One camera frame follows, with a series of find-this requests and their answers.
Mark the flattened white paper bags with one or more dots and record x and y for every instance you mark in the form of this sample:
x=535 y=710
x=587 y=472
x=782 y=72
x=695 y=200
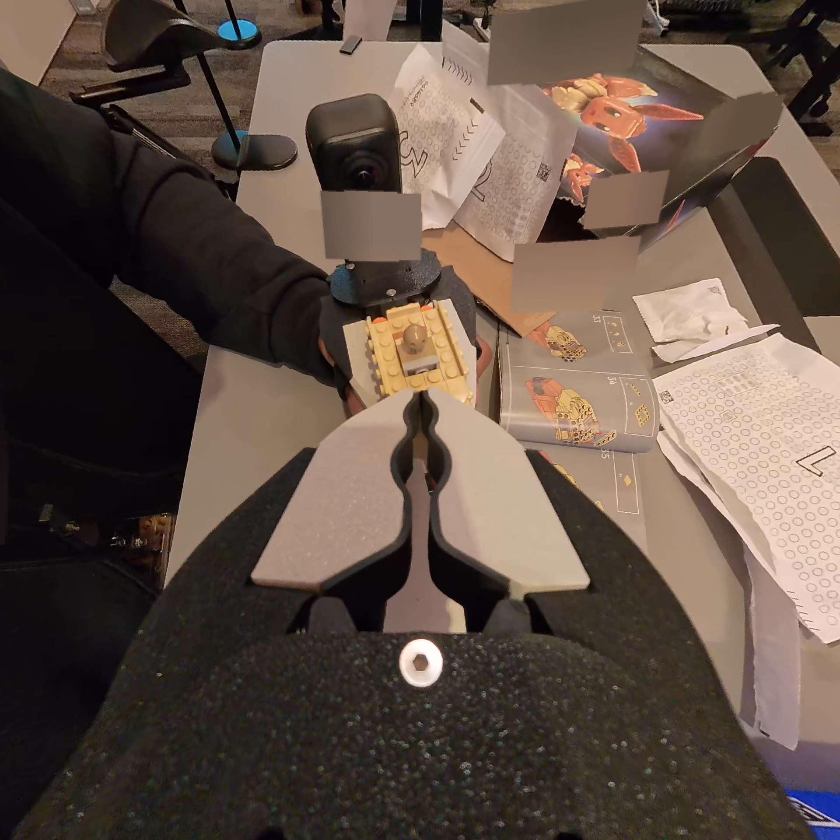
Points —
x=683 y=315

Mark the black office chair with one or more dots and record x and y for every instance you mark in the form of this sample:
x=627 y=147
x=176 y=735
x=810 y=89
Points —
x=151 y=33

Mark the grey desk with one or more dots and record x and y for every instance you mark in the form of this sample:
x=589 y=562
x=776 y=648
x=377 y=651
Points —
x=263 y=433

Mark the blue plastic bin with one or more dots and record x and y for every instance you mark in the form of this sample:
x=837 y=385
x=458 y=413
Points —
x=817 y=814

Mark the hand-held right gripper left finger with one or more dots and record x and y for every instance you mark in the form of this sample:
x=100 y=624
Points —
x=328 y=525

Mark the person's left forearm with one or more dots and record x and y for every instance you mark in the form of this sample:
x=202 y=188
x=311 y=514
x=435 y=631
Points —
x=197 y=236

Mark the white dotted paper sheet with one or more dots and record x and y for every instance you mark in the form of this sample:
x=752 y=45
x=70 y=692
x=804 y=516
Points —
x=761 y=446

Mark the black floor stand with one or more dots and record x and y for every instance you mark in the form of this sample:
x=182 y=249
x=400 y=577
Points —
x=256 y=151

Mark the dark printed kit box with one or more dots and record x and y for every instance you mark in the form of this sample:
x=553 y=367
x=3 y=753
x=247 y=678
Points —
x=617 y=112

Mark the small black object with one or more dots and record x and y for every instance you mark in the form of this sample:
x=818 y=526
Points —
x=351 y=43

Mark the blue round stand base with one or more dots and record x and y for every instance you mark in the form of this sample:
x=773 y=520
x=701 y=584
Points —
x=239 y=29

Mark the tan brick model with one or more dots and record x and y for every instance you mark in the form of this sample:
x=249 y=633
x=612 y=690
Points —
x=420 y=355

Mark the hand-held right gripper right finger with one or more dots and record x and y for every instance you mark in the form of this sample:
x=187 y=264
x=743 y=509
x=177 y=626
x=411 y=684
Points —
x=512 y=525

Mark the brown cardboard piece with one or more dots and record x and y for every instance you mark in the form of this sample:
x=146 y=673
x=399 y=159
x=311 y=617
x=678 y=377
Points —
x=486 y=276

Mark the grey instruction booklet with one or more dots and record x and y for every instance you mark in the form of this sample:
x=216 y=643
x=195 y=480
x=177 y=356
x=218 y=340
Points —
x=578 y=407

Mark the person's black jacket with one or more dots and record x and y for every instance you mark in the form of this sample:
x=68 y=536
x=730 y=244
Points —
x=53 y=394

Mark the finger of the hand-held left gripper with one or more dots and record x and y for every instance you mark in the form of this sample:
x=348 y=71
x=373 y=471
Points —
x=462 y=335
x=355 y=355

